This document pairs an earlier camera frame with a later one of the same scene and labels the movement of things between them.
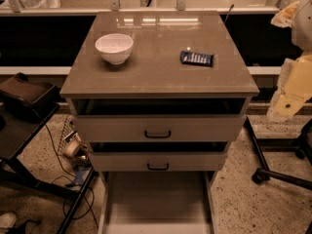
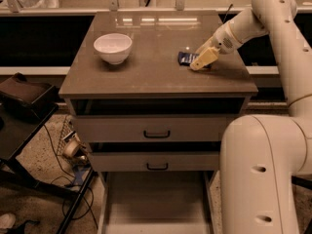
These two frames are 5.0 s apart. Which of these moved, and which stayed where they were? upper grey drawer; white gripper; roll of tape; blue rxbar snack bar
Moved: white gripper
Stayed: blue rxbar snack bar; roll of tape; upper grey drawer
